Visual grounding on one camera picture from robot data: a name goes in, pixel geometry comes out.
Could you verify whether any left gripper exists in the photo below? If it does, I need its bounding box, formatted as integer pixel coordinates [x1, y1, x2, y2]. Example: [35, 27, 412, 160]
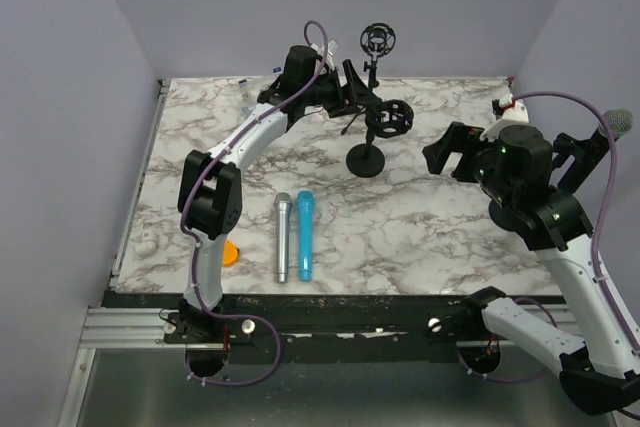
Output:
[301, 61, 376, 119]

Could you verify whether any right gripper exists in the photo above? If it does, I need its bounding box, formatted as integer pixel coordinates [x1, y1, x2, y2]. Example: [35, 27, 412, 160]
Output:
[424, 119, 518, 208]

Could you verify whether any black tripod microphone stand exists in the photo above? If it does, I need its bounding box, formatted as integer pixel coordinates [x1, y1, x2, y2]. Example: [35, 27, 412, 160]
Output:
[341, 22, 396, 147]

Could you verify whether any round base shock-mount stand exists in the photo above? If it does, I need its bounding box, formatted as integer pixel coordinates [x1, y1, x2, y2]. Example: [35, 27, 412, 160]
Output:
[346, 99, 414, 178]

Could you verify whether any blue microphone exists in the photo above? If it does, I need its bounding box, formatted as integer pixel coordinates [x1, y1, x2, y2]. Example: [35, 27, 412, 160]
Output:
[296, 190, 315, 282]

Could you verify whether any round base clip stand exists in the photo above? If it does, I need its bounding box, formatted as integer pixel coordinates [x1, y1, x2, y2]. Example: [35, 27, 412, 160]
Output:
[552, 133, 582, 171]

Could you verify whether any silver microphone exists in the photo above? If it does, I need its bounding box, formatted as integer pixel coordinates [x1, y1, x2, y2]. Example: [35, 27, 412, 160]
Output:
[274, 192, 292, 283]

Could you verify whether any black mesh-head microphone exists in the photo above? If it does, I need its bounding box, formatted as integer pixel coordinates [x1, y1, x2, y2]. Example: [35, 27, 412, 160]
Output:
[558, 109, 634, 193]

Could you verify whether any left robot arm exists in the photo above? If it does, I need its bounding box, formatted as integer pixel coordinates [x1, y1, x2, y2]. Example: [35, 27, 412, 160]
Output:
[178, 44, 384, 342]

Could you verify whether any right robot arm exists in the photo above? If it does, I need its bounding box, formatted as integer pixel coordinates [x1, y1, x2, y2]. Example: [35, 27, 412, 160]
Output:
[422, 122, 639, 415]

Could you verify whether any clear plastic screw box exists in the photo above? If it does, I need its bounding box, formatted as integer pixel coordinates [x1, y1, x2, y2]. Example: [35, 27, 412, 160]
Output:
[236, 67, 282, 118]

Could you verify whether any orange tape measure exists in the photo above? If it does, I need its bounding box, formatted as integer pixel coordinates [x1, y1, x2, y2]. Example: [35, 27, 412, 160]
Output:
[222, 240, 240, 267]

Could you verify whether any white cylindrical table stopper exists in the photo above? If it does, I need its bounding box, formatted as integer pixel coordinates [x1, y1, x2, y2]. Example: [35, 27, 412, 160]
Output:
[135, 229, 157, 258]

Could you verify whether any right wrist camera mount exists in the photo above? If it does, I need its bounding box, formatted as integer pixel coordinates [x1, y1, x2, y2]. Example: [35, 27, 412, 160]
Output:
[480, 94, 529, 142]

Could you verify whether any black front rail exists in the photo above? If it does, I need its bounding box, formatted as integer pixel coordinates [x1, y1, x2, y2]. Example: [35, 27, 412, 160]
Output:
[102, 291, 496, 364]

